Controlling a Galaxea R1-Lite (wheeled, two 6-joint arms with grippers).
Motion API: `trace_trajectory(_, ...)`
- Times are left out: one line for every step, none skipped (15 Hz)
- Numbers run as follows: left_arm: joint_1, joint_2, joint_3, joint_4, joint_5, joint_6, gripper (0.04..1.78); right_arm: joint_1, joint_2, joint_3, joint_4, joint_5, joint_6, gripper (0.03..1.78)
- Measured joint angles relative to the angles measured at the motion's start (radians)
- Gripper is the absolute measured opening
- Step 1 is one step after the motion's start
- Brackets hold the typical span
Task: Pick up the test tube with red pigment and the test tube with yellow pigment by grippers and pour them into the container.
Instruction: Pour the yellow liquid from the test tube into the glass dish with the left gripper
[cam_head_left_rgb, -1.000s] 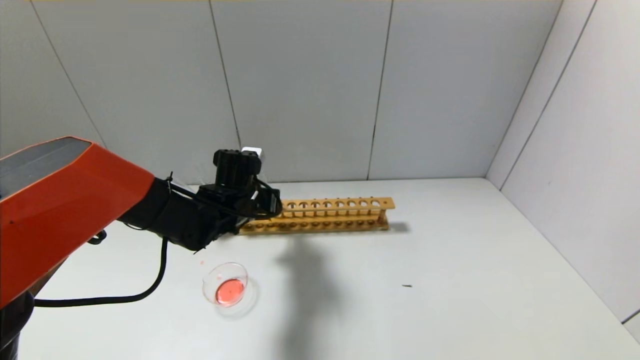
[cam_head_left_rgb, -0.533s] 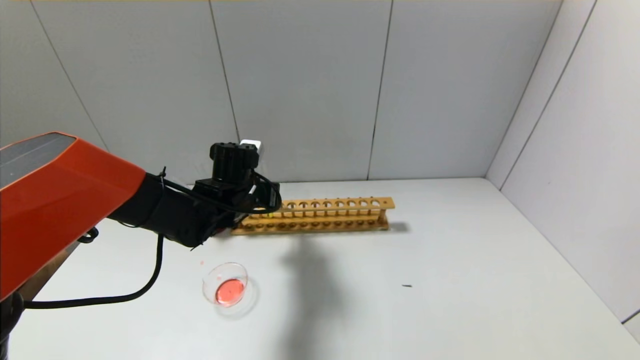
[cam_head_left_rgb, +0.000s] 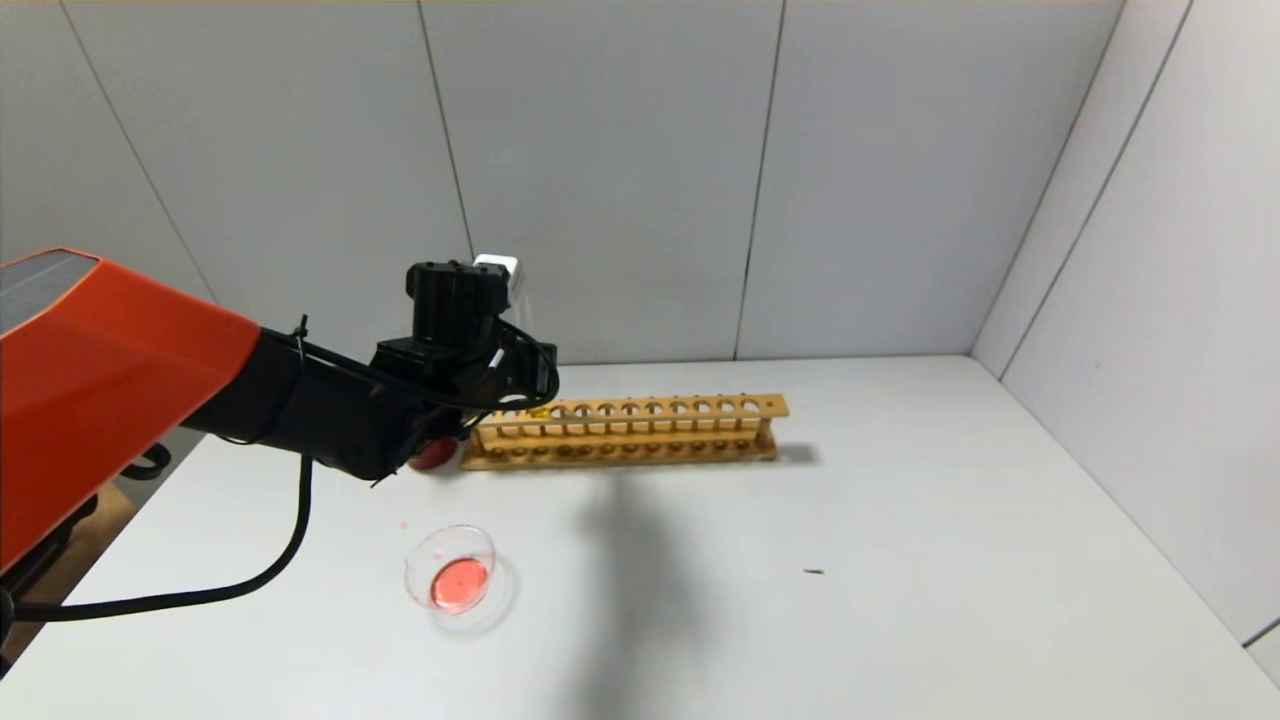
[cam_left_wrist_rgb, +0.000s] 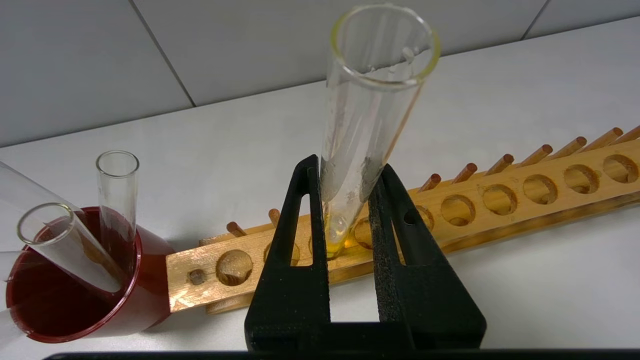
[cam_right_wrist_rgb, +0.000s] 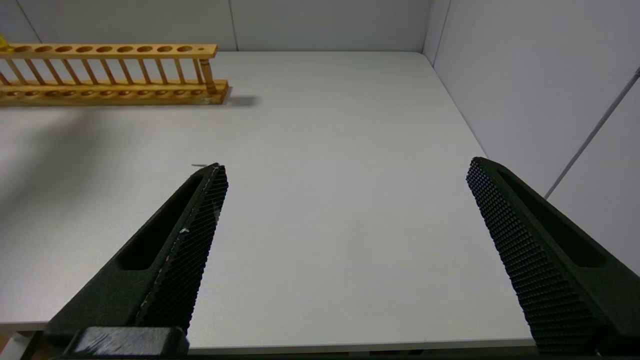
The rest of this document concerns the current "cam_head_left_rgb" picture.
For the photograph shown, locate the wooden test tube rack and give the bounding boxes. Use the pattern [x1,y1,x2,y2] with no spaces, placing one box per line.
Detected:
[462,394,789,471]

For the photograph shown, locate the red plastic cup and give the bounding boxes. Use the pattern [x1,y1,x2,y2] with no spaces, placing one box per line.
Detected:
[407,434,462,474]

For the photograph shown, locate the clear glass beaker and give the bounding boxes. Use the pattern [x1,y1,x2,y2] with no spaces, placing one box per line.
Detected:
[404,523,519,635]

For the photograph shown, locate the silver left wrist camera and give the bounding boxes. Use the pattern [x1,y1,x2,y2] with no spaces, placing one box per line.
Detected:
[472,253,522,294]

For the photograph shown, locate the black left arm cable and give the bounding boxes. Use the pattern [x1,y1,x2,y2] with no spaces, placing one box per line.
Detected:
[14,455,317,623]

